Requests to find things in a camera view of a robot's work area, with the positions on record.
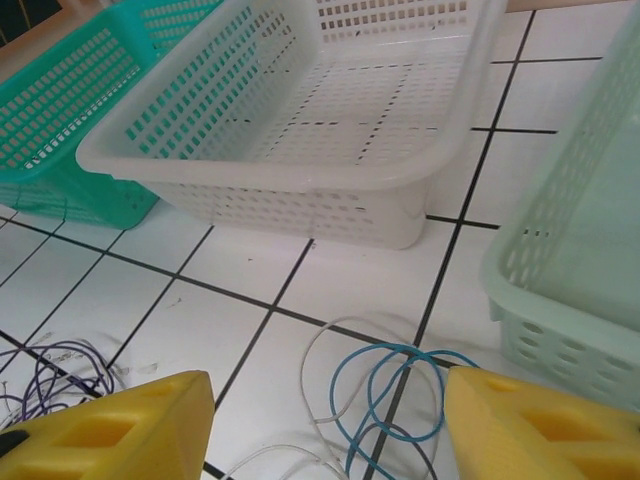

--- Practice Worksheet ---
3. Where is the purple cable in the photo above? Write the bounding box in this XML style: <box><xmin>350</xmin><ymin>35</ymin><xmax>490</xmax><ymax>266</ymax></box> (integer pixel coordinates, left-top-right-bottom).
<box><xmin>0</xmin><ymin>338</ymin><xmax>120</xmax><ymax>426</ymax></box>

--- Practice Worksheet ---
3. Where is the thin grey cable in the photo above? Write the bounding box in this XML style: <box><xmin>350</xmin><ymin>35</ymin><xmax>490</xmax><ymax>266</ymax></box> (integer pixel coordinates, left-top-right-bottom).
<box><xmin>358</xmin><ymin>423</ymin><xmax>437</xmax><ymax>480</ymax></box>

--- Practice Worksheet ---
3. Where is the white cable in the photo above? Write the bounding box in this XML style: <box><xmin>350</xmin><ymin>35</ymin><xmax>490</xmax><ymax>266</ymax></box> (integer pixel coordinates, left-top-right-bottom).
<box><xmin>219</xmin><ymin>314</ymin><xmax>426</xmax><ymax>480</ymax></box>

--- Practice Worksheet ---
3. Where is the teal plastic basket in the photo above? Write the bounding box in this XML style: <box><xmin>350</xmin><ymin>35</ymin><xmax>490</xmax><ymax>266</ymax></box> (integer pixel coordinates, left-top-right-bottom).
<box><xmin>0</xmin><ymin>0</ymin><xmax>229</xmax><ymax>231</ymax></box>

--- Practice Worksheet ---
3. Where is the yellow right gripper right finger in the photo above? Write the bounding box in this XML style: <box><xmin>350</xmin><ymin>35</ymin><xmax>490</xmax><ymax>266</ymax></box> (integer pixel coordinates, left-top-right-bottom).
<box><xmin>443</xmin><ymin>366</ymin><xmax>640</xmax><ymax>480</ymax></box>

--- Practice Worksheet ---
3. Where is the blue cable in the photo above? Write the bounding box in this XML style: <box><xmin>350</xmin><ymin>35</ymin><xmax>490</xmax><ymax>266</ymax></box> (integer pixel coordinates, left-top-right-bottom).
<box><xmin>329</xmin><ymin>342</ymin><xmax>481</xmax><ymax>480</ymax></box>

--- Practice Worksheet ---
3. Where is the white plastic basket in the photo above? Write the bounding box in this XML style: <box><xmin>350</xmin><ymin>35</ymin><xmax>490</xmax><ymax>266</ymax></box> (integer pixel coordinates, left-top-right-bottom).
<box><xmin>74</xmin><ymin>0</ymin><xmax>506</xmax><ymax>251</ymax></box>

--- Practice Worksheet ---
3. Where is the pale green plastic basket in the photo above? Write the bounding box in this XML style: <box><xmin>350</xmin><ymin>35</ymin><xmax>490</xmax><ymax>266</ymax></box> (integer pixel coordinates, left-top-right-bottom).
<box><xmin>478</xmin><ymin>0</ymin><xmax>640</xmax><ymax>401</ymax></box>

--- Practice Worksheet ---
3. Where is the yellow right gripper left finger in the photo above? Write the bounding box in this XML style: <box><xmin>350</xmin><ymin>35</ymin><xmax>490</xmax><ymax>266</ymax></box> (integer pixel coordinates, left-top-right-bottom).
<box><xmin>0</xmin><ymin>370</ymin><xmax>216</xmax><ymax>480</ymax></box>

